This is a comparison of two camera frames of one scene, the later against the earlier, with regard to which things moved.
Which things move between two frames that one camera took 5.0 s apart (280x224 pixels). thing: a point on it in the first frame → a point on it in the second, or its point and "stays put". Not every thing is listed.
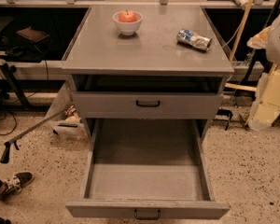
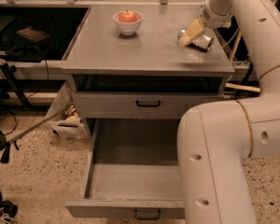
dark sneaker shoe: x=16 y=183 → x=9 y=212
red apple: x=127 y=17 stays put
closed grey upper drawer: x=149 y=105 stays put
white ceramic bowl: x=127 y=28 stays put
